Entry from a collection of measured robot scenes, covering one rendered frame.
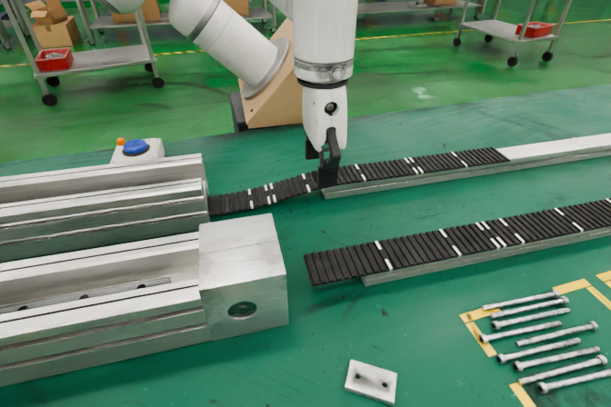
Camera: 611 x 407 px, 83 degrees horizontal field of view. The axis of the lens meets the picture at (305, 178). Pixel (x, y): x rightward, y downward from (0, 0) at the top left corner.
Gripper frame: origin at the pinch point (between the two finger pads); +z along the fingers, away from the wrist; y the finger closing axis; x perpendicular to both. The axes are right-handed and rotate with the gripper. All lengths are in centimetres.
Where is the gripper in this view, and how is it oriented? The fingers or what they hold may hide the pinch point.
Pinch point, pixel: (320, 165)
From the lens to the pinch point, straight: 59.3
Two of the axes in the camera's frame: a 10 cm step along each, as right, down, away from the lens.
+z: 0.0, 8.1, 5.8
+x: -9.7, 1.4, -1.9
